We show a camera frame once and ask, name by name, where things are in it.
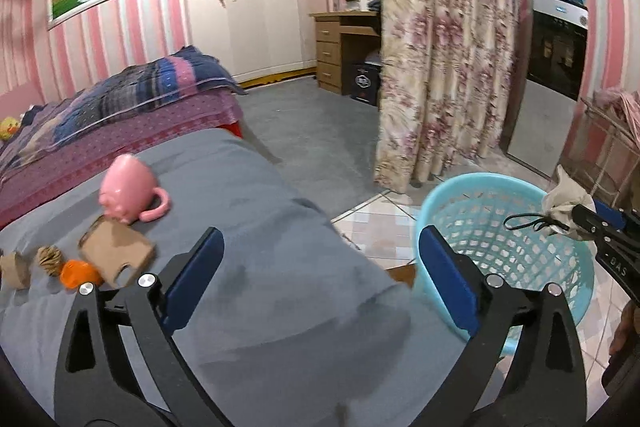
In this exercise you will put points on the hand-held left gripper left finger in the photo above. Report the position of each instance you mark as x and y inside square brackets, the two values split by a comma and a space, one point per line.
[195, 277]

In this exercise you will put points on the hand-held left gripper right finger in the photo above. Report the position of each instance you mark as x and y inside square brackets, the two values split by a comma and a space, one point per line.
[447, 277]

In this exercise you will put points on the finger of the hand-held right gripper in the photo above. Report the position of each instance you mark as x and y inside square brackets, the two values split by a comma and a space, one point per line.
[610, 214]
[587, 219]

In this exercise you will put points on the beige face mask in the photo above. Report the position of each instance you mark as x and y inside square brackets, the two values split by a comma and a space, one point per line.
[565, 197]

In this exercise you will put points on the teal plastic mesh basket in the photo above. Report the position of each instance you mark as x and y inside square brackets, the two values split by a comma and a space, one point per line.
[525, 267]

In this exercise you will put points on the orange tangerine peel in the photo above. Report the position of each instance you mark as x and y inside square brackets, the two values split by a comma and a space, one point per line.
[77, 274]

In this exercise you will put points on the brown striped wrapper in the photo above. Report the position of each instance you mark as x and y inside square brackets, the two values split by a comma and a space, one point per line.
[50, 259]

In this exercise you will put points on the brown cardboard tube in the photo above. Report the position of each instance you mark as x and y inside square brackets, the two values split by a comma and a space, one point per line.
[15, 269]

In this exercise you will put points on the person's right hand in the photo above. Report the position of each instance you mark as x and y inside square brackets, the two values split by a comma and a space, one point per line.
[626, 329]

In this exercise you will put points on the metal rack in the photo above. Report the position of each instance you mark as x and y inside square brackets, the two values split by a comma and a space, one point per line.
[607, 142]

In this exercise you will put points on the grey table cloth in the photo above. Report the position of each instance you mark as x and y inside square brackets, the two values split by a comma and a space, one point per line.
[300, 307]

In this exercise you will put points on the pink cloth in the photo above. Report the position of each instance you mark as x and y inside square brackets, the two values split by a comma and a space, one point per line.
[620, 104]

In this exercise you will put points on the pink pig mug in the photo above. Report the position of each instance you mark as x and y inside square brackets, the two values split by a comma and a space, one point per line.
[125, 187]

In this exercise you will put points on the bed with purple sheet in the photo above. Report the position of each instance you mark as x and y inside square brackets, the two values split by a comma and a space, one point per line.
[100, 142]

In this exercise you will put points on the floral curtain with blue top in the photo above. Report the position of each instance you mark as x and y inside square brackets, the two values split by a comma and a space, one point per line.
[440, 82]

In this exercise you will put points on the striped patchwork quilt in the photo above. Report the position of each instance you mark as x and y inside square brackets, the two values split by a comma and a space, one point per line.
[125, 92]

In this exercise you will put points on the black gift box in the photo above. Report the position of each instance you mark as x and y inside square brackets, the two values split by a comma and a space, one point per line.
[364, 82]

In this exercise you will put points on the yellow duck plush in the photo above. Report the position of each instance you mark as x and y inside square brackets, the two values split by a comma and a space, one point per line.
[9, 127]

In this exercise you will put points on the wooden desk with drawers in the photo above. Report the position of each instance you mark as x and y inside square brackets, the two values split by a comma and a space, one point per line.
[330, 52]

